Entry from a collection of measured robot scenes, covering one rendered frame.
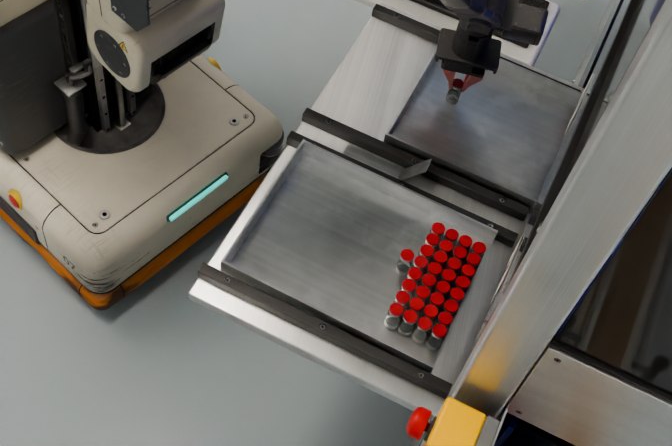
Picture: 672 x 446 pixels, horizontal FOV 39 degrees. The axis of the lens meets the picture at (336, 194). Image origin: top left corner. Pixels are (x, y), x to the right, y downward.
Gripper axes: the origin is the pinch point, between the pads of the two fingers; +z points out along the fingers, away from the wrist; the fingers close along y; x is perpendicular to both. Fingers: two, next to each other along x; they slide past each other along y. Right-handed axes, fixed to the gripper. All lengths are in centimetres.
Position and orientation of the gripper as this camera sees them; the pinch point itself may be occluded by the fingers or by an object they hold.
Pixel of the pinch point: (457, 84)
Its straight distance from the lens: 163.2
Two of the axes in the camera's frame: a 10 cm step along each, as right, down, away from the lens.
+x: 1.9, -8.0, 5.6
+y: 9.8, 2.2, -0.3
